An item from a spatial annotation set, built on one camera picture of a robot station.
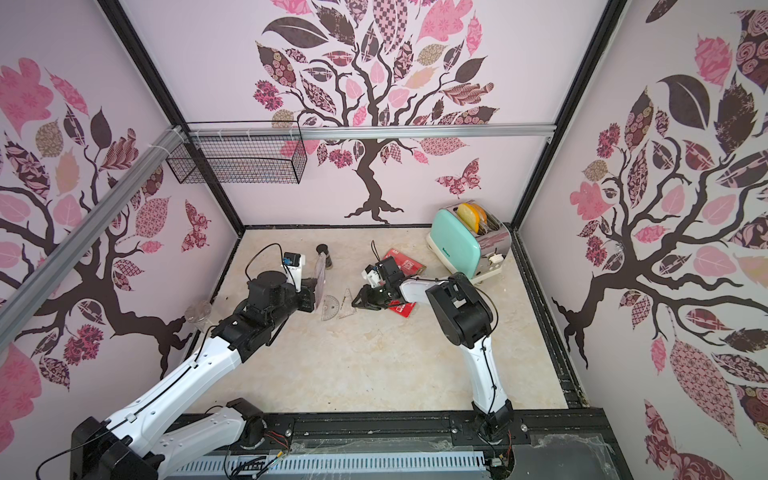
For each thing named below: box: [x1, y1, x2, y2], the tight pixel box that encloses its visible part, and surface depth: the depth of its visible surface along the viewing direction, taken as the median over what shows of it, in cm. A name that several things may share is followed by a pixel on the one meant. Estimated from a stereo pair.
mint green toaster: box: [426, 201, 512, 284], surface depth 97 cm
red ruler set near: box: [388, 300, 417, 319], surface depth 97 cm
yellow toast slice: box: [457, 203, 487, 233], surface depth 96 cm
